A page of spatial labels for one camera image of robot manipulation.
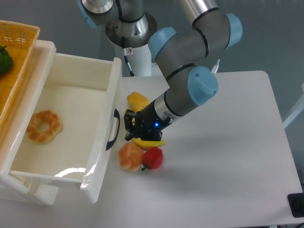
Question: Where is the white drawer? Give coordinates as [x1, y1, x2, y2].
[9, 53, 122, 205]

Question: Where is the orange woven basket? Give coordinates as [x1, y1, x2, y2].
[0, 20, 40, 128]

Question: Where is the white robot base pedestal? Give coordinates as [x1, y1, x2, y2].
[105, 12, 158, 77]

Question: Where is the green bell pepper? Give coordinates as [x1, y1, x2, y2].
[0, 45, 13, 75]

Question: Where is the round knotted bread roll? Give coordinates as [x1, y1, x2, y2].
[118, 142, 143, 172]

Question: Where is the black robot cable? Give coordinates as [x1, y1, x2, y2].
[121, 37, 136, 77]

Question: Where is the red bell pepper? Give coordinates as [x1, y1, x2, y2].
[141, 146, 163, 171]

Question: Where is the ring shaped bread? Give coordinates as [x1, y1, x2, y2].
[26, 110, 63, 143]

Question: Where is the yellow banana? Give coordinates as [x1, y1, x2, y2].
[123, 108, 165, 148]

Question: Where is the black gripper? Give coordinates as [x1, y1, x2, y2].
[123, 104, 170, 142]

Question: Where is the white drawer cabinet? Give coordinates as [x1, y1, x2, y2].
[0, 40, 58, 205]

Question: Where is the yellow bell pepper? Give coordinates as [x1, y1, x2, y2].
[127, 92, 150, 113]

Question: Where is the black device at table edge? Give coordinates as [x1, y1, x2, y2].
[287, 193, 304, 218]

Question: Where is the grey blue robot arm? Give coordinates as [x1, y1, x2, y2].
[77, 0, 242, 141]

